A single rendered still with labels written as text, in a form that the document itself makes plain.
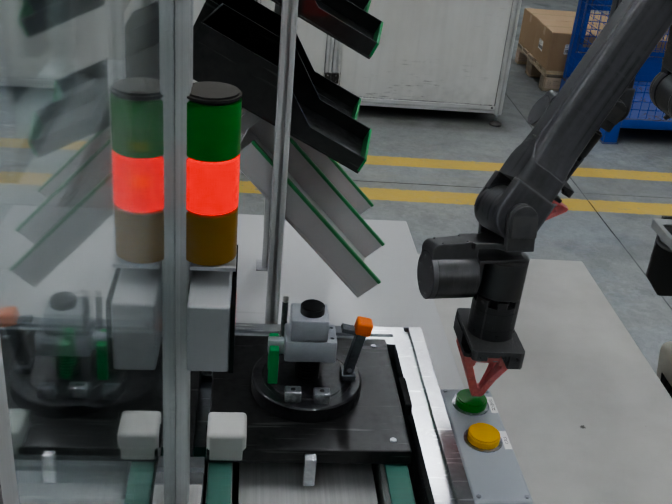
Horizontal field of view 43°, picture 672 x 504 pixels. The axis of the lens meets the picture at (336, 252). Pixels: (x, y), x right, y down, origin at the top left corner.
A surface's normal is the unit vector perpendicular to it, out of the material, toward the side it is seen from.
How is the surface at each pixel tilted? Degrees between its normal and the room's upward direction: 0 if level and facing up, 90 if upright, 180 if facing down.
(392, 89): 90
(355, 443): 0
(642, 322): 0
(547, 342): 0
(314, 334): 90
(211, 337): 90
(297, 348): 90
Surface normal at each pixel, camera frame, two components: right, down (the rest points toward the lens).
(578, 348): 0.08, -0.88
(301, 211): -0.10, 0.45
